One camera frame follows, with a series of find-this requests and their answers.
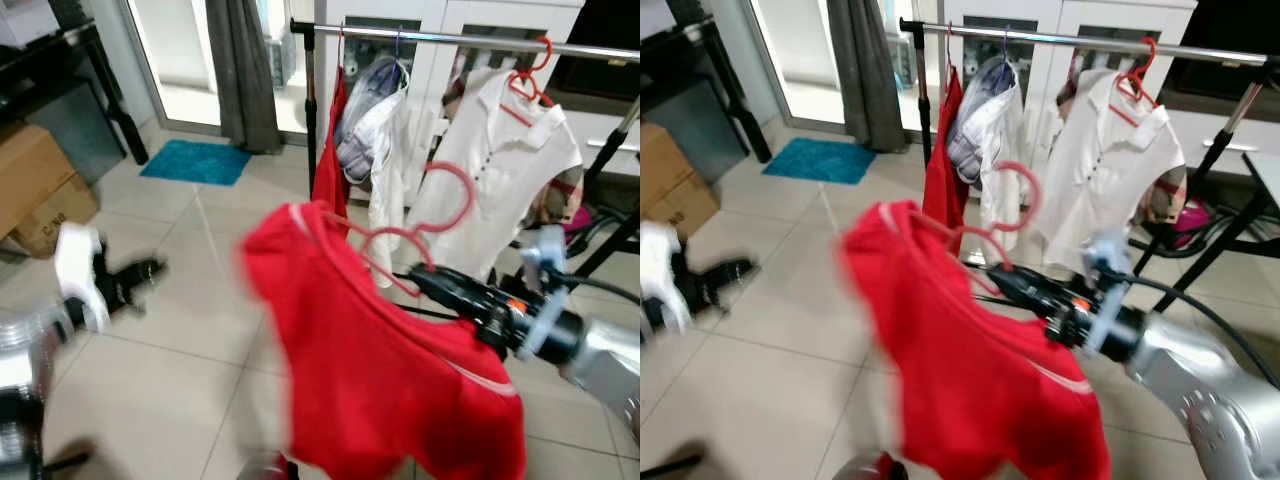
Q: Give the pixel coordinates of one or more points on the grey white striped shirt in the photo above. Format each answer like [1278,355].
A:
[365,130]
[975,130]

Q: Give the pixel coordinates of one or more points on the black table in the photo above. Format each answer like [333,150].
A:
[700,60]
[60,60]

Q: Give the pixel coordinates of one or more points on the dark red garment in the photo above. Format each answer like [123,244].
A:
[945,180]
[332,170]

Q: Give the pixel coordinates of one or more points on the printed cardboard box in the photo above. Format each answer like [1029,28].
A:
[65,225]
[690,210]

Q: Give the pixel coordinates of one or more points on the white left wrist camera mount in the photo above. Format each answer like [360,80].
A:
[662,270]
[80,265]

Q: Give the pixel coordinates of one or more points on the white polo shirt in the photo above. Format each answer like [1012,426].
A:
[510,160]
[1110,170]

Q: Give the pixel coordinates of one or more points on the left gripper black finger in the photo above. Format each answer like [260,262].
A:
[148,270]
[736,271]
[725,291]
[136,290]

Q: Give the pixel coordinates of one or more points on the pink object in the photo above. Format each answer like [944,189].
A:
[1190,215]
[578,218]

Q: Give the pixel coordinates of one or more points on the bright red T-shirt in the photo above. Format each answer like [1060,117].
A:
[980,390]
[380,380]

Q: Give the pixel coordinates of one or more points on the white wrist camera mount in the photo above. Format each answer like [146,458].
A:
[545,250]
[80,265]
[662,270]
[1105,250]

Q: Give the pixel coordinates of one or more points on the purple hanger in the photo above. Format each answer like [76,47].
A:
[397,45]
[1005,44]

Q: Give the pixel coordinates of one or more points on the chrome clothes rail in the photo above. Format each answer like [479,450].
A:
[1060,40]
[450,39]

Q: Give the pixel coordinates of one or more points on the teal floor mat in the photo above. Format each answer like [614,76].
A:
[195,162]
[820,160]

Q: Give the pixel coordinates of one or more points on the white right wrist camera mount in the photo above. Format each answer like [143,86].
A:
[545,250]
[1105,250]

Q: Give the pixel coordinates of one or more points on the grey curtain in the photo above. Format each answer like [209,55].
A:
[245,80]
[865,80]

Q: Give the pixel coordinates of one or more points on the white low drawer cabinet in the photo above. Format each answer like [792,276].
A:
[1200,135]
[630,160]

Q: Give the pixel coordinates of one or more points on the plain cardboard box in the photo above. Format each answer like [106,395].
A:
[660,165]
[30,170]

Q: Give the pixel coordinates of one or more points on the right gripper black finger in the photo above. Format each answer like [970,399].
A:
[1018,299]
[1014,279]
[438,277]
[442,296]

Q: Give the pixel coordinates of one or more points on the white framed glass door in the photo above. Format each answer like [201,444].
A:
[180,50]
[790,50]

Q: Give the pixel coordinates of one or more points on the red plastic hanger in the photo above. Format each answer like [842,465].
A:
[1152,55]
[1035,195]
[547,55]
[467,195]

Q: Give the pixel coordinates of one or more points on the white glass door cabinet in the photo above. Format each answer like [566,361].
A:
[437,20]
[1050,20]

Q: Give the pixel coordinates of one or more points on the black television screen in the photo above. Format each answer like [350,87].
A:
[1230,25]
[610,25]

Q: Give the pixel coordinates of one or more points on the grey storage box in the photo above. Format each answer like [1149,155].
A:
[700,130]
[80,130]

